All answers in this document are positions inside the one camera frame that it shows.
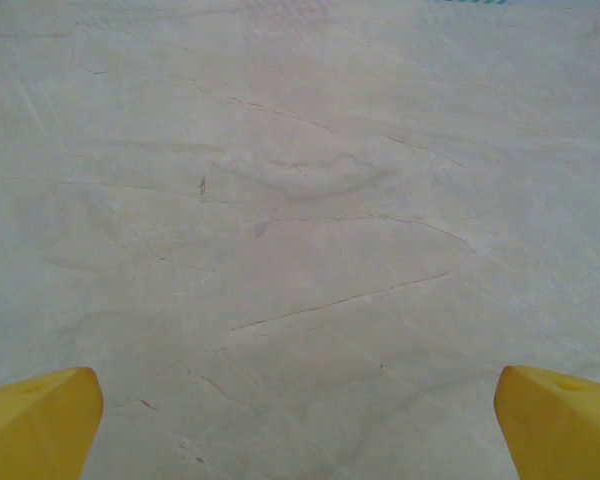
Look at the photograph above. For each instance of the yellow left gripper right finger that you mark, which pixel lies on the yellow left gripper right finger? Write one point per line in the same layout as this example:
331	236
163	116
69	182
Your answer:
560	430

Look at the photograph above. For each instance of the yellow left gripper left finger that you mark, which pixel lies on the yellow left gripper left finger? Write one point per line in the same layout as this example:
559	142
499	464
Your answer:
35	430

